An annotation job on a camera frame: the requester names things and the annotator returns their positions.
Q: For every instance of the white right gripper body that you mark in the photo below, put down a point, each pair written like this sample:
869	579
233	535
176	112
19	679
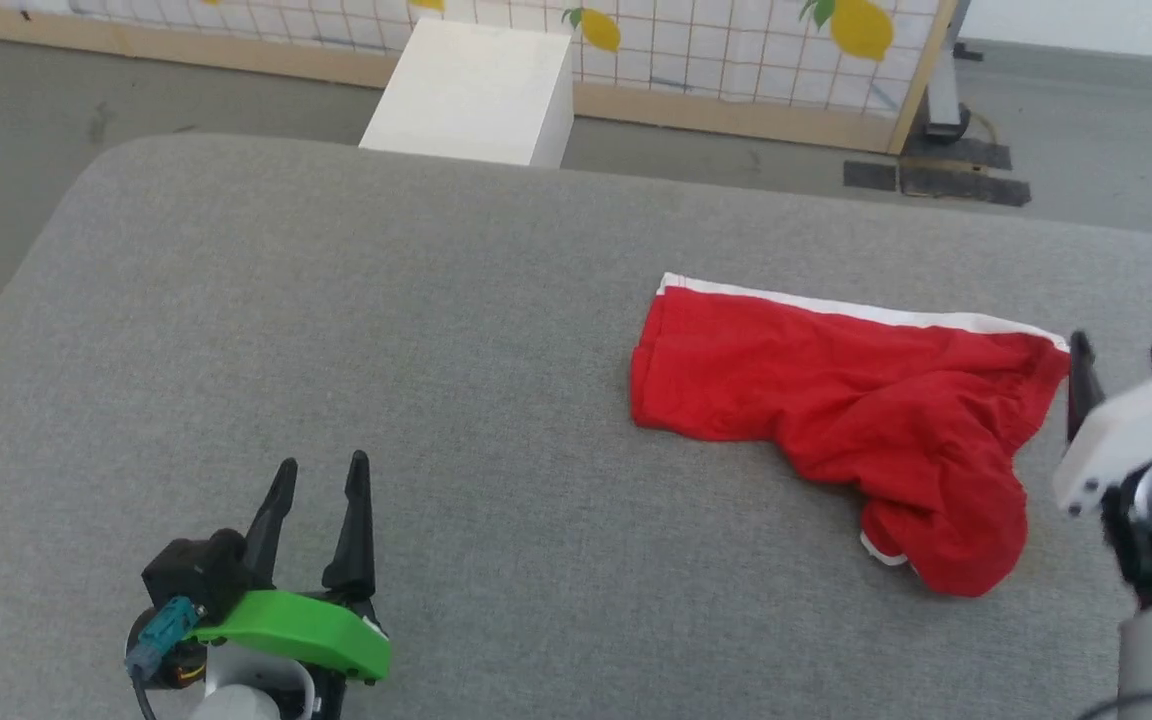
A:
1131	440

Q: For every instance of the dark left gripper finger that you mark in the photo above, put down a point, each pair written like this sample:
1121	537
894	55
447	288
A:
268	535
354	550

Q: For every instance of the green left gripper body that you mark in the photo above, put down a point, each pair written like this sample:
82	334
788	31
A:
306	630

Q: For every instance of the red shorts with white waistband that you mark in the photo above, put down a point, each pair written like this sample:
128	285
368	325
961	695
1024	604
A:
836	400

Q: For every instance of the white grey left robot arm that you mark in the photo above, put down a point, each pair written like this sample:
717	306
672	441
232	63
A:
248	695

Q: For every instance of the long black floor tape patch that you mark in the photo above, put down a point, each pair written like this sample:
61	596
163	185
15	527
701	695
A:
966	186

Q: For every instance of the small black floor tape patch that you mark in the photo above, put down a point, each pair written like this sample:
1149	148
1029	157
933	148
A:
870	176

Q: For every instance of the grey metal stand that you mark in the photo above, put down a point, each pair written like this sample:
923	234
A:
942	90

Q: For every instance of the white box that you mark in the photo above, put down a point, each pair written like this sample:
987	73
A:
476	95

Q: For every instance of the wooden lemon print screen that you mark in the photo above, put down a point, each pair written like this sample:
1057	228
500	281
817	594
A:
716	60

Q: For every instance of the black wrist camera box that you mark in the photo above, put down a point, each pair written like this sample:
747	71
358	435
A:
196	572

